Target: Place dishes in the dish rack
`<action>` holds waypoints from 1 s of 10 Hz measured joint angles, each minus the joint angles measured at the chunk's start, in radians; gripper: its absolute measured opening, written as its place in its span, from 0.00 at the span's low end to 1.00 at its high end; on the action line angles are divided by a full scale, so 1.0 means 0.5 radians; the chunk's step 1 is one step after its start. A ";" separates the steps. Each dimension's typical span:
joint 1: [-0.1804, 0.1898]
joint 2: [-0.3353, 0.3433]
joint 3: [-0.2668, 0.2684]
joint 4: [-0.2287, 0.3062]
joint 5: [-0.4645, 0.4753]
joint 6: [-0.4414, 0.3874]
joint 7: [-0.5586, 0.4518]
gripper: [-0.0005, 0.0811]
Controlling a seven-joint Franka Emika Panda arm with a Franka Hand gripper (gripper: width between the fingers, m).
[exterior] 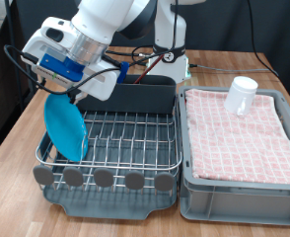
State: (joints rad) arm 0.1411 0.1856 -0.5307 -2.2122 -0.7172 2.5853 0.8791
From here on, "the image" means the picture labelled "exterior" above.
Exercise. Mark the dark metal frame pole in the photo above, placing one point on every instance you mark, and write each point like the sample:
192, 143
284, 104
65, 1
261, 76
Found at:
15, 33

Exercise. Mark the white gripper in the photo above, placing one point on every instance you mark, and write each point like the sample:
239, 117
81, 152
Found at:
99, 85

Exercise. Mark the white mug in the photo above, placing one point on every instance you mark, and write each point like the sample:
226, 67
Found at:
240, 95

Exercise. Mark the dark grey cutlery holder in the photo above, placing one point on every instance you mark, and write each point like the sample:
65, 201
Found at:
145, 95

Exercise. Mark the grey plastic crate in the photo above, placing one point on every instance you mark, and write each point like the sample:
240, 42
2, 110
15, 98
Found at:
237, 204

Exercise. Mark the brown wooden spoon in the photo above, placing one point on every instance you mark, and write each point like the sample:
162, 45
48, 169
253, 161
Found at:
148, 68

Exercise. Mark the blue mounted wrist camera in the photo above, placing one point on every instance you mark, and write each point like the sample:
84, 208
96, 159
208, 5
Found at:
61, 67

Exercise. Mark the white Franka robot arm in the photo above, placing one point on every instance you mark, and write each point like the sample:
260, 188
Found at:
112, 16

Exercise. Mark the blue plate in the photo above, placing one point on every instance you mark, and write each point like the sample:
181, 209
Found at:
64, 128

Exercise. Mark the pink checked cloth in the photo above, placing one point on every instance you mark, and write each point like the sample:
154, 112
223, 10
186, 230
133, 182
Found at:
237, 144

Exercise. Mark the grey dish drying rack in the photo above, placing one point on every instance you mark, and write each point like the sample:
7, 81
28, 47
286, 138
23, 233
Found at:
118, 207

